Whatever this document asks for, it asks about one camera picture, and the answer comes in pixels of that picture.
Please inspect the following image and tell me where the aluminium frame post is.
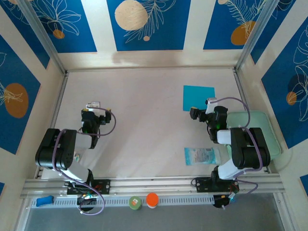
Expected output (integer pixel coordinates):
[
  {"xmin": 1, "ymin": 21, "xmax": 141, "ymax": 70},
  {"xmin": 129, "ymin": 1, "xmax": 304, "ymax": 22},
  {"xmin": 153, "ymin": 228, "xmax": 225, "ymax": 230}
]
[
  {"xmin": 234, "ymin": 0, "xmax": 281, "ymax": 73},
  {"xmin": 18, "ymin": 0, "xmax": 68, "ymax": 75}
]

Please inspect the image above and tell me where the aluminium table end rail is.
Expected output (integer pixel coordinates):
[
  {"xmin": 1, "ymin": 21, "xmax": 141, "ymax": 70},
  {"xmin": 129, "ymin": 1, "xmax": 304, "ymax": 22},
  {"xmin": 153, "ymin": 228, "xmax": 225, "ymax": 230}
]
[{"xmin": 64, "ymin": 65, "xmax": 238, "ymax": 73}]

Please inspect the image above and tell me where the small wired electronics board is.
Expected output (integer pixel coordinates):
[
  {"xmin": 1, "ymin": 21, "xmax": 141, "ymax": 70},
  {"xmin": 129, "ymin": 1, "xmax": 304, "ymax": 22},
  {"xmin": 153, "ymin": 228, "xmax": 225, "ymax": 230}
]
[
  {"xmin": 79, "ymin": 192, "xmax": 97, "ymax": 200},
  {"xmin": 227, "ymin": 191, "xmax": 240, "ymax": 202}
]

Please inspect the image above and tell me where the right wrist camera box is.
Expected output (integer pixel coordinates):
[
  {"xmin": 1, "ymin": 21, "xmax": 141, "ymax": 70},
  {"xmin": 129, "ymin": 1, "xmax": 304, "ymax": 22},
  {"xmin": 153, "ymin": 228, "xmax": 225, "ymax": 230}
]
[{"xmin": 205, "ymin": 97, "xmax": 218, "ymax": 114}]

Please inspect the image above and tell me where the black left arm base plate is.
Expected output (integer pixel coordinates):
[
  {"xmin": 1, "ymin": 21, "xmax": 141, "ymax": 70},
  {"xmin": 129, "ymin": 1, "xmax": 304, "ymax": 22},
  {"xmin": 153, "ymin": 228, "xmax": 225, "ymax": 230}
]
[{"xmin": 66, "ymin": 179, "xmax": 111, "ymax": 195}]

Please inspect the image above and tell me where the long aluminium mounting rail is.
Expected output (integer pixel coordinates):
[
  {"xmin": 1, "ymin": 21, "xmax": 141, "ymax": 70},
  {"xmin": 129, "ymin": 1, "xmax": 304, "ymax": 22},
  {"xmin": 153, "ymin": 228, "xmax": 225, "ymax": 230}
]
[{"xmin": 20, "ymin": 175, "xmax": 286, "ymax": 199}]

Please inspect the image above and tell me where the blue paper sheet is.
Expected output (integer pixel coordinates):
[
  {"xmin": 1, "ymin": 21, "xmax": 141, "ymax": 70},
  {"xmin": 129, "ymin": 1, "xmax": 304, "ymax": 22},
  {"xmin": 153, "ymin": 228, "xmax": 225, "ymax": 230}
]
[{"xmin": 182, "ymin": 85, "xmax": 216, "ymax": 112}]

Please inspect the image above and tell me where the mint green zip pouch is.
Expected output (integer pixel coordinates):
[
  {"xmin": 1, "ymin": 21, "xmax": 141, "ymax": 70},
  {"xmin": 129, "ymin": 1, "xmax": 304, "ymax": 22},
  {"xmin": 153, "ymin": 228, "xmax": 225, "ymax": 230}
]
[{"xmin": 226, "ymin": 110, "xmax": 282, "ymax": 159}]

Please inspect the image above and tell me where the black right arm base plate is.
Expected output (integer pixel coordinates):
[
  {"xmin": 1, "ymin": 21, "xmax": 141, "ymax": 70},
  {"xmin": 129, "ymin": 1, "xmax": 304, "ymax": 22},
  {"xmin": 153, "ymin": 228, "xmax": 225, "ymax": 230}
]
[{"xmin": 195, "ymin": 177, "xmax": 239, "ymax": 193}]

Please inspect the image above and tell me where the green cylindrical container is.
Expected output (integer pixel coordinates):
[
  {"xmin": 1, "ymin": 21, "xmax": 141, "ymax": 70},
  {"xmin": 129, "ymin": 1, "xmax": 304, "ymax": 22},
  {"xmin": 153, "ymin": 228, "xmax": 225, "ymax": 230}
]
[{"xmin": 128, "ymin": 196, "xmax": 143, "ymax": 211}]

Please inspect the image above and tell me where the blue bone-shaped toy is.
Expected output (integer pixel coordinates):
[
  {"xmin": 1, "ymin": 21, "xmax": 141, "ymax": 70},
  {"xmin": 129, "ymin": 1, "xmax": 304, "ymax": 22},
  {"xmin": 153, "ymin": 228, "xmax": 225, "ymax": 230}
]
[{"xmin": 36, "ymin": 196, "xmax": 54, "ymax": 207}]

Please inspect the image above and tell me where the orange-lidded white container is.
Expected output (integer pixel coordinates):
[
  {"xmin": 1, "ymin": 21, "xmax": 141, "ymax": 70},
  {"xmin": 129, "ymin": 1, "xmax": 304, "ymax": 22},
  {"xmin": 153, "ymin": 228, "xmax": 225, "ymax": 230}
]
[{"xmin": 145, "ymin": 192, "xmax": 159, "ymax": 209}]

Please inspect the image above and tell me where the blue wet wipes packet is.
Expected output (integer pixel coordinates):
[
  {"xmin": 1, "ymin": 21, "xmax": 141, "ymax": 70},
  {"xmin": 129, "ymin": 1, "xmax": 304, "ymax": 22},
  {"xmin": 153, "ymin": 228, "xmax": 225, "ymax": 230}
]
[{"xmin": 184, "ymin": 146, "xmax": 221, "ymax": 166}]

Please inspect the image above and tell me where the grey slotted cable duct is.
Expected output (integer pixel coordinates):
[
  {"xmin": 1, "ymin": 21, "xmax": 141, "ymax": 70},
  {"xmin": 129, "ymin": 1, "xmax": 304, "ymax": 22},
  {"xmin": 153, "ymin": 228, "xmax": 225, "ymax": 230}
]
[{"xmin": 31, "ymin": 195, "xmax": 216, "ymax": 209}]

